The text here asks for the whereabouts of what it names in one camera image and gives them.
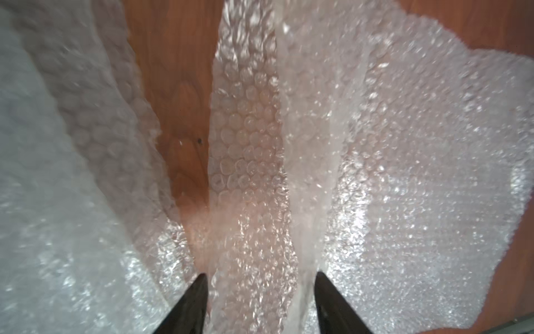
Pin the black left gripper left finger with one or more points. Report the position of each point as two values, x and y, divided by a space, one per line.
188 315

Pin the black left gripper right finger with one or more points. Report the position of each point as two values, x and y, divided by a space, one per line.
335 315

